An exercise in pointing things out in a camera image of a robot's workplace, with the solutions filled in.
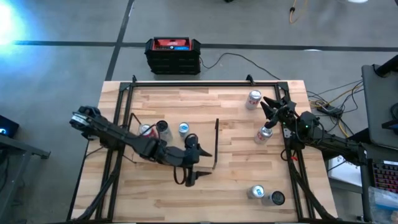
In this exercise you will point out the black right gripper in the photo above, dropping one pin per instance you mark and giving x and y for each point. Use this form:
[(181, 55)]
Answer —
[(287, 112)]

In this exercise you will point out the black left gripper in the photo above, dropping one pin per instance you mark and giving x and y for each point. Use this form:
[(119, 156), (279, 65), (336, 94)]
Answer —
[(189, 157)]

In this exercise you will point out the silver Diet Coke can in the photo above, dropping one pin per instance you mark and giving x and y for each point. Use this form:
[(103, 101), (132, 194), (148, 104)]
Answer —
[(263, 135), (253, 99)]

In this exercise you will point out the blue silver Red Bull can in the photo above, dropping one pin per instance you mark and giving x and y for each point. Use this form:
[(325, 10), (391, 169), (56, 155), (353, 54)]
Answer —
[(256, 192), (184, 129)]

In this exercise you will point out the white Celsius can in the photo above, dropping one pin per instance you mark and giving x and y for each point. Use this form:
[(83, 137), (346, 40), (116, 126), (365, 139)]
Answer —
[(163, 129), (274, 198)]

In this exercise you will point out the red Fanta can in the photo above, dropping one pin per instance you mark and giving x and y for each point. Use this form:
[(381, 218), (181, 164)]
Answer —
[(145, 129)]

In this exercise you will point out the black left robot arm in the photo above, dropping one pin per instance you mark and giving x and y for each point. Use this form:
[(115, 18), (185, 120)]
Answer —
[(118, 137)]

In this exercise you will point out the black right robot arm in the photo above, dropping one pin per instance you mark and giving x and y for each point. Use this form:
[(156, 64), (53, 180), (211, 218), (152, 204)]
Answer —
[(329, 143)]

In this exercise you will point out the black power brick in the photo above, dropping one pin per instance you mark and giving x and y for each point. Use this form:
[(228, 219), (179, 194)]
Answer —
[(329, 110)]

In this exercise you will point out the white printed paper sheet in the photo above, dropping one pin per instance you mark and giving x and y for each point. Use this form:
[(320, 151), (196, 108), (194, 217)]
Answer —
[(342, 174)]

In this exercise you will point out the grey desk top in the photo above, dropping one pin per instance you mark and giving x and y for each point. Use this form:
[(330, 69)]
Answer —
[(379, 105)]

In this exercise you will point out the red and black power station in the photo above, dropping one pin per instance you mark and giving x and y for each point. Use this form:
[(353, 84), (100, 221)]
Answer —
[(172, 56)]

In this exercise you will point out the clear plastic bag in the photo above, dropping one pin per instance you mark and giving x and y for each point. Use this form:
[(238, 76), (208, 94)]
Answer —
[(384, 205)]

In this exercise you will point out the black metal cart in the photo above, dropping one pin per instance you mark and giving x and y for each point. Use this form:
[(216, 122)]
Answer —
[(18, 152)]

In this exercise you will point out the black device with blue light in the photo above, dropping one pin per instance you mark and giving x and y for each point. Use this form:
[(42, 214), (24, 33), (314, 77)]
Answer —
[(7, 126)]

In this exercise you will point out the wooden shelf with black frame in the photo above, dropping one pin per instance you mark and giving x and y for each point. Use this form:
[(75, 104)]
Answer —
[(202, 133)]

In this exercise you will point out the black aluminium table frame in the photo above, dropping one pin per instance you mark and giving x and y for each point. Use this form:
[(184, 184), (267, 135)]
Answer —
[(236, 84)]

